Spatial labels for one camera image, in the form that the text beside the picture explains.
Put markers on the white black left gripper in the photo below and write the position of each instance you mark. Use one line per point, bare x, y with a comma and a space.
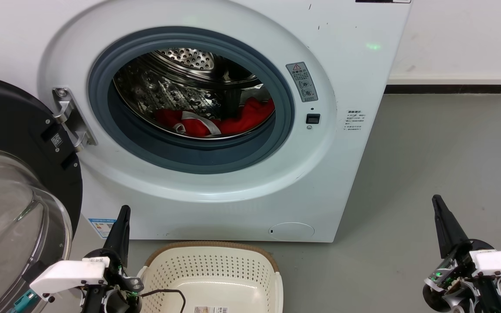
68, 276

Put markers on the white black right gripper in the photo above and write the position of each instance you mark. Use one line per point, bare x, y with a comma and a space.
500, 263

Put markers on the red and white garment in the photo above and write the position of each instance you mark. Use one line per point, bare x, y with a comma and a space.
250, 117

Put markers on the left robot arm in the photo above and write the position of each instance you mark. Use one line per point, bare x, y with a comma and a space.
24, 302

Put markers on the cream perforated laundry basket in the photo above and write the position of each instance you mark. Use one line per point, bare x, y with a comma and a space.
215, 269

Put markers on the printed label with barcode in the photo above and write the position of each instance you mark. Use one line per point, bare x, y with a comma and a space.
211, 310

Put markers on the stainless steel washing machine drum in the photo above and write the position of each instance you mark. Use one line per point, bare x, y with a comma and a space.
168, 87

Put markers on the black washer door with glass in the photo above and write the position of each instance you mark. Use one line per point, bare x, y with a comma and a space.
15, 113

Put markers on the blue white energy label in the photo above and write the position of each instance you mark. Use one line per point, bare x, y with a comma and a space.
101, 228

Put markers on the grey rubber door gasket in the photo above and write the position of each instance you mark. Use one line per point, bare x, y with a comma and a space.
189, 156

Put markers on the white QR code sticker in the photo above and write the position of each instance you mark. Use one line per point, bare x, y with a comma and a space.
56, 140

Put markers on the white front-load washing machine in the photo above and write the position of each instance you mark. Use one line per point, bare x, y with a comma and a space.
342, 174

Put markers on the silver metal door hinge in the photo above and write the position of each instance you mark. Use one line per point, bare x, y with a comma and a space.
70, 117

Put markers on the white text label sticker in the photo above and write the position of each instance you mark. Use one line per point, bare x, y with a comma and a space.
355, 120

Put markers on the round white filter cover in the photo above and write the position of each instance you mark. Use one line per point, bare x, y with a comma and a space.
292, 231

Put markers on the black door latch slot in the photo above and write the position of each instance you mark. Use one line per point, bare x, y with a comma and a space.
313, 118

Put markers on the grey warning sticker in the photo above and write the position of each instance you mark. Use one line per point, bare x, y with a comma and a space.
302, 81

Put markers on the black wall baseboard strip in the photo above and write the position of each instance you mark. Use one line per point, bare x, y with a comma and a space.
450, 89

